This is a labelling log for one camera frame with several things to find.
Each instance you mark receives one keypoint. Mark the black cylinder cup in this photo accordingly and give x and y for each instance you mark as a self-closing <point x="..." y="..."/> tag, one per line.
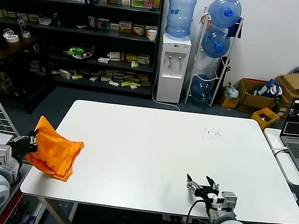
<point x="1" y="41"/>

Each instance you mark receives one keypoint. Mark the dark blue bottle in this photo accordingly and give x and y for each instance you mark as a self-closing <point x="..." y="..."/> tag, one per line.
<point x="56" y="20"/>

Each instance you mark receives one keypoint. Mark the cardboard box with raised flap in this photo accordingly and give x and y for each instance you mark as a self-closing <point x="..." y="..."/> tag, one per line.
<point x="295" y="81"/>

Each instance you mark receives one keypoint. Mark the black slim leaning stand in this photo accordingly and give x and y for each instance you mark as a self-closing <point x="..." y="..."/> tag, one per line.
<point x="223" y="71"/>

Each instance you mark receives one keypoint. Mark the clear plastic bottle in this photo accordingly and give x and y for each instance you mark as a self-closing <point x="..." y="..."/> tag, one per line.
<point x="21" y="24"/>

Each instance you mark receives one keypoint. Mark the green and white box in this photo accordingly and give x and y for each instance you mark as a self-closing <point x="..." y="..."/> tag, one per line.
<point x="137" y="3"/>

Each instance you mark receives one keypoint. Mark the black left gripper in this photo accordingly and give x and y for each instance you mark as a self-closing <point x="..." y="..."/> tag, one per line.
<point x="22" y="147"/>

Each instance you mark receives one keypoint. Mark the blue water jug with label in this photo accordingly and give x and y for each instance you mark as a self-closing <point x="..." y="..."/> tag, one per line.
<point x="180" y="21"/>

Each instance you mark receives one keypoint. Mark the yellow plastic bin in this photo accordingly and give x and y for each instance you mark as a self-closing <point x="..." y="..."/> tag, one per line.
<point x="259" y="118"/>

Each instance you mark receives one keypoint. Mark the large white table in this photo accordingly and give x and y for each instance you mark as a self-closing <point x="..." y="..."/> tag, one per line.
<point x="161" y="156"/>

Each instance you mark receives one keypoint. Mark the white and teal box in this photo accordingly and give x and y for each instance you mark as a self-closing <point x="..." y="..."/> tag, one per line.
<point x="123" y="1"/>

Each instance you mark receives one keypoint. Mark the small cardboard box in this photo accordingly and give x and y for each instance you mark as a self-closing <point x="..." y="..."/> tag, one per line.
<point x="230" y="102"/>

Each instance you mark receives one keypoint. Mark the orange and white box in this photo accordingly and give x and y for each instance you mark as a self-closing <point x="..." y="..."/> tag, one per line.
<point x="138" y="30"/>

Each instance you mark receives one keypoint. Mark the grey plastic bag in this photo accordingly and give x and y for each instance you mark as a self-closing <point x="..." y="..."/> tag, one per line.
<point x="231" y="91"/>

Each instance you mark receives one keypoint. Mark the scattered dark crumbs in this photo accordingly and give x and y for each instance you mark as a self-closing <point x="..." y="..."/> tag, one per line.
<point x="212" y="132"/>

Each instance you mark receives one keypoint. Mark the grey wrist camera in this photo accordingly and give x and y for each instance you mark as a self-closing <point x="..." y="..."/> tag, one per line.
<point x="0" y="154"/>
<point x="227" y="200"/>

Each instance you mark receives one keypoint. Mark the red and white box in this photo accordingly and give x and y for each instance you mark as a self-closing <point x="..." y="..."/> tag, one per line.
<point x="115" y="56"/>

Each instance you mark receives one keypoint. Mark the small white side table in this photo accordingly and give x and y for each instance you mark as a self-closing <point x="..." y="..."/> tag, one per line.
<point x="289" y="172"/>

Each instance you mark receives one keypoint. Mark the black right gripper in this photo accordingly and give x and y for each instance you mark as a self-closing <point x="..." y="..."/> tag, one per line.
<point x="209" y="195"/>

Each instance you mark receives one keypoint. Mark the green and yellow box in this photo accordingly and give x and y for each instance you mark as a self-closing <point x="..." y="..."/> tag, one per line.
<point x="131" y="57"/>

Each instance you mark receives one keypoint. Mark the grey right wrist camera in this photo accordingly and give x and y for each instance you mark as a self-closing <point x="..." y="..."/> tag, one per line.
<point x="227" y="200"/>

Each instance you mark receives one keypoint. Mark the white paper cup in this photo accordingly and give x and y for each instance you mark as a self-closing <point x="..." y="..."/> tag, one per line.
<point x="152" y="35"/>

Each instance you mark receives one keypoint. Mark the white box with yellow band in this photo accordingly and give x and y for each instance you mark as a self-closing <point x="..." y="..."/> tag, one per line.
<point x="125" y="27"/>

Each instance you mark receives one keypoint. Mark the orange t-shirt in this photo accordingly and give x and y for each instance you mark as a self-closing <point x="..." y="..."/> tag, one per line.
<point x="54" y="150"/>

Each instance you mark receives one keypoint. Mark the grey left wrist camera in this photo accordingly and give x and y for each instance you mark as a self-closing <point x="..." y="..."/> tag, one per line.
<point x="0" y="154"/>

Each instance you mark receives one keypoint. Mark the dark brown desk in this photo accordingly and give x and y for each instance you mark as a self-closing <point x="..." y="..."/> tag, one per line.
<point x="0" y="51"/>

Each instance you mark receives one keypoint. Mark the white water dispenser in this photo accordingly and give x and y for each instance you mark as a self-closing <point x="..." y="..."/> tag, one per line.
<point x="170" y="88"/>

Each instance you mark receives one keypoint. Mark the pink upright box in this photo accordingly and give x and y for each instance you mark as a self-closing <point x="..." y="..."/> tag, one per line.
<point x="148" y="0"/>

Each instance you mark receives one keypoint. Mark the small white tape roll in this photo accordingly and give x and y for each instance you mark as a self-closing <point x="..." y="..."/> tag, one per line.
<point x="26" y="34"/>

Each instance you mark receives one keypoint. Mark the green items in clear bowl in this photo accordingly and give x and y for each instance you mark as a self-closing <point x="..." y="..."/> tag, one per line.
<point x="76" y="52"/>

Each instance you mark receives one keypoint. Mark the black shelving unit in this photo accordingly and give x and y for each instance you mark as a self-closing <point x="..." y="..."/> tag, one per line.
<point x="67" y="29"/>

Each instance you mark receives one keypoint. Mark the open red-rimmed cardboard box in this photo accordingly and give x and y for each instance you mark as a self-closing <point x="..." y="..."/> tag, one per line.
<point x="250" y="99"/>

